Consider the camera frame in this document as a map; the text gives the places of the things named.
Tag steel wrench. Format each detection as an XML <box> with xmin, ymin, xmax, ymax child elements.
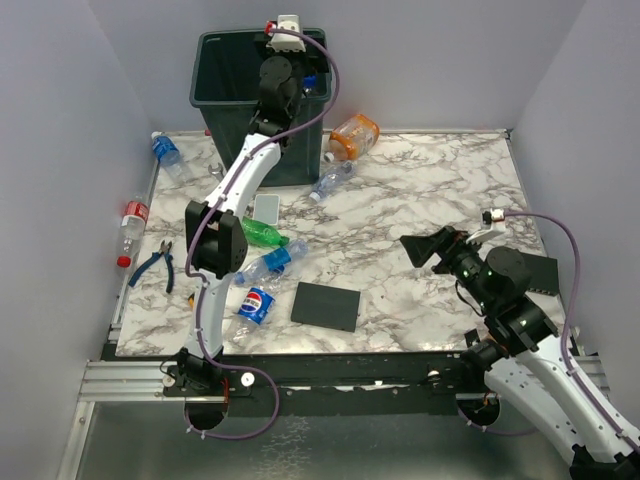
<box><xmin>208</xmin><ymin>164</ymin><xmax>224</xmax><ymax>180</ymax></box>

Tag blue handled pliers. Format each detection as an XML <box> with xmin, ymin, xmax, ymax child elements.
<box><xmin>128</xmin><ymin>239</ymin><xmax>175</xmax><ymax>294</ymax></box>

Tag black flat box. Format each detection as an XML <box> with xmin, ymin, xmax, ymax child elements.
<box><xmin>290</xmin><ymin>282</ymin><xmax>361</xmax><ymax>333</ymax></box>

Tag Pepsi bottle near front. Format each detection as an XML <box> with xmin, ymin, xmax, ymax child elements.
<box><xmin>229</xmin><ymin>283</ymin><xmax>280</xmax><ymax>344</ymax></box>

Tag clear crushed water bottle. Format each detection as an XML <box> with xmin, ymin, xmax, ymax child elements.
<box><xmin>309</xmin><ymin>161</ymin><xmax>356</xmax><ymax>203</ymax></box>

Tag aluminium frame rail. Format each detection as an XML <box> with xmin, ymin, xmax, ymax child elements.
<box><xmin>57</xmin><ymin>361</ymin><xmax>224</xmax><ymax>479</ymax></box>

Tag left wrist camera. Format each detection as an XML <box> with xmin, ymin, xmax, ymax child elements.
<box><xmin>265</xmin><ymin>14</ymin><xmax>306</xmax><ymax>53</ymax></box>

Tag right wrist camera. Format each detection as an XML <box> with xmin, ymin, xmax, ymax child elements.
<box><xmin>466</xmin><ymin>209</ymin><xmax>506</xmax><ymax>244</ymax></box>

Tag blue water bottle far left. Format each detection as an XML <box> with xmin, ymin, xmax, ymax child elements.
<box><xmin>151</xmin><ymin>132</ymin><xmax>192</xmax><ymax>184</ymax></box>

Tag red cola bottle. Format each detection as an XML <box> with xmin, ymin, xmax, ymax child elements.
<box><xmin>116</xmin><ymin>195</ymin><xmax>149</xmax><ymax>269</ymax></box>

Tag dark green bin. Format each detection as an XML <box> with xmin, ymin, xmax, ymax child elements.
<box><xmin>190</xmin><ymin>29</ymin><xmax>323</xmax><ymax>187</ymax></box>

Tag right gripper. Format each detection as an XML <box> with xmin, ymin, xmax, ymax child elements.
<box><xmin>401</xmin><ymin>223</ymin><xmax>495</xmax><ymax>310</ymax></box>

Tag green crushed bottle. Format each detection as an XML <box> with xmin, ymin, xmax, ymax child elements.
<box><xmin>241</xmin><ymin>217</ymin><xmax>289</xmax><ymax>248</ymax></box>

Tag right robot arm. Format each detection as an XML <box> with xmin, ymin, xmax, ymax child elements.
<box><xmin>400</xmin><ymin>226</ymin><xmax>639</xmax><ymax>479</ymax></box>

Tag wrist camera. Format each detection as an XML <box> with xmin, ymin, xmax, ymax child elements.
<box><xmin>265</xmin><ymin>14</ymin><xmax>306</xmax><ymax>53</ymax></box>
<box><xmin>466</xmin><ymin>209</ymin><xmax>506</xmax><ymax>244</ymax></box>

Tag black mounting rail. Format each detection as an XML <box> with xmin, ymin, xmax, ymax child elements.
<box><xmin>99</xmin><ymin>344</ymin><xmax>501</xmax><ymax>419</ymax></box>

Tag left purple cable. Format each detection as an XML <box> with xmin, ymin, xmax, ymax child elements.
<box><xmin>183</xmin><ymin>24</ymin><xmax>341</xmax><ymax>442</ymax></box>

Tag blue cap water bottle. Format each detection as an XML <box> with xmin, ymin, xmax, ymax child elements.
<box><xmin>234</xmin><ymin>240</ymin><xmax>308</xmax><ymax>285</ymax></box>

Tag black box at right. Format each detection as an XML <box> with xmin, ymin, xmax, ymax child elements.
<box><xmin>522</xmin><ymin>253</ymin><xmax>560</xmax><ymax>296</ymax></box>

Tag white smartphone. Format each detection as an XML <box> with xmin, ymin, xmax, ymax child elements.
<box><xmin>253</xmin><ymin>194</ymin><xmax>280</xmax><ymax>226</ymax></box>

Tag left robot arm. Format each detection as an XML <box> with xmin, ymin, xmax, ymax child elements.
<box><xmin>176</xmin><ymin>27</ymin><xmax>338</xmax><ymax>395</ymax></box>

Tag large orange jar bottle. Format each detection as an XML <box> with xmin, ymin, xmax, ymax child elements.
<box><xmin>326</xmin><ymin>114</ymin><xmax>380</xmax><ymax>161</ymax></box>

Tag blue label water bottle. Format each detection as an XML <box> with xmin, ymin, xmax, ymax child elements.
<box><xmin>303</xmin><ymin>75</ymin><xmax>317</xmax><ymax>97</ymax></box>

